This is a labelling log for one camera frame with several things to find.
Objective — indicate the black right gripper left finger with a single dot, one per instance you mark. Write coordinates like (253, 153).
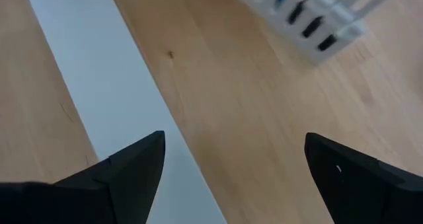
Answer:
(138, 171)

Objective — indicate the white duct cover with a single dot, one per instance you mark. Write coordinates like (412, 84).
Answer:
(109, 85)

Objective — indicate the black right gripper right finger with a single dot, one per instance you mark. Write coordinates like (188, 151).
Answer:
(347, 191)

